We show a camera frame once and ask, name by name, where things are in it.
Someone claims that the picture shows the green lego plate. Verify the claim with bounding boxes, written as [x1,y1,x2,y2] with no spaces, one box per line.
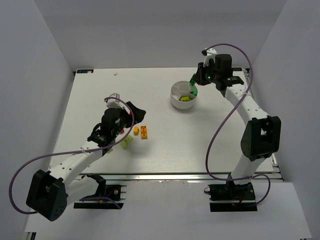
[189,74,196,87]

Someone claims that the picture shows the small dark green lego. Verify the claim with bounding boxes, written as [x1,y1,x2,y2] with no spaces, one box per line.
[190,88,198,96]

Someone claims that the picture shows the lime green lego brick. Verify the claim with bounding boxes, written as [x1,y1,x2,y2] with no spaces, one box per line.
[179,96,192,102]

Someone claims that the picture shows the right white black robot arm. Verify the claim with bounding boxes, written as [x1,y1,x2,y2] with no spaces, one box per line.
[195,53,281,191]

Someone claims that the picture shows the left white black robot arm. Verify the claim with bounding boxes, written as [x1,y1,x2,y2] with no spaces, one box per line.
[26,101,146,222]

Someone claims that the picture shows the small orange lego brick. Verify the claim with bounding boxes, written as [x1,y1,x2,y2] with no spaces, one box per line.
[133,126,140,136]

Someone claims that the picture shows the orange yellow lego brick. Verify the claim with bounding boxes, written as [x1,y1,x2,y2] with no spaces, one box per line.
[140,125,148,140]

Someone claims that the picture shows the pale green lego brick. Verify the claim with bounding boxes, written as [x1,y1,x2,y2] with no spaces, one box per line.
[120,134,133,150]

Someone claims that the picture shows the white round divided container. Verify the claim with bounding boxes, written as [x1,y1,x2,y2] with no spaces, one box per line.
[170,81,198,110]

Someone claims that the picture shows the right blue table label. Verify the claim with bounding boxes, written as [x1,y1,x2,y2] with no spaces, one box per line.
[232,67,243,72]

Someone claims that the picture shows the blue table label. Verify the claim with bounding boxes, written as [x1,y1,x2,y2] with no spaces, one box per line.
[76,69,94,74]
[232,67,243,72]

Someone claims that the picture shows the left blue table label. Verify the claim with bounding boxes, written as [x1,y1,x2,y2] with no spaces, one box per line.
[76,69,94,74]

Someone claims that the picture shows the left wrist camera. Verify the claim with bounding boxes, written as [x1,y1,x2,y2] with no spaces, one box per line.
[104,92,122,109]

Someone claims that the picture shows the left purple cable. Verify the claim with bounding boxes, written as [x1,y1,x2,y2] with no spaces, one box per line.
[9,96,136,215]

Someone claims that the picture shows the aluminium front rail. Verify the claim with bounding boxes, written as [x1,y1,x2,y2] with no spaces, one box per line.
[100,172,283,181]

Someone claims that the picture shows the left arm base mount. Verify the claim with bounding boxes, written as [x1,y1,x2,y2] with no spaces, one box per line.
[73,184,127,210]

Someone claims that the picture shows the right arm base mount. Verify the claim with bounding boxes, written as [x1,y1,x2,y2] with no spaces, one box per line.
[204,183,258,213]

